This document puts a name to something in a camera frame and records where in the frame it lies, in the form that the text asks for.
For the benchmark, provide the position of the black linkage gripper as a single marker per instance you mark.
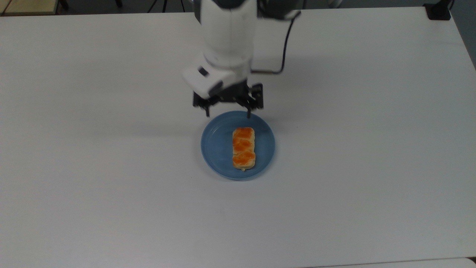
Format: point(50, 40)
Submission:
point(234, 95)

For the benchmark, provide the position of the braided glazed bread loaf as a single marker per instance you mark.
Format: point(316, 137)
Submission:
point(244, 148)

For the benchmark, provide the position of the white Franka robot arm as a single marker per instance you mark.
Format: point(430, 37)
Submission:
point(228, 41)

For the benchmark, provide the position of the round blue plastic plate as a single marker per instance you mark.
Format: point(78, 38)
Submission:
point(219, 149)

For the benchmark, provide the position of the black tripod legs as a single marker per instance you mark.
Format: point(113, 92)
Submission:
point(164, 5)

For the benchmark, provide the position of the light wooden desk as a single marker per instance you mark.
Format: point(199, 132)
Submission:
point(28, 6)

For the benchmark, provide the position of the white neighbouring table edge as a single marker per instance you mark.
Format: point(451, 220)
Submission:
point(401, 262)

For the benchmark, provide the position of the black table corner clamp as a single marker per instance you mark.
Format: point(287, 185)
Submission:
point(438, 12)

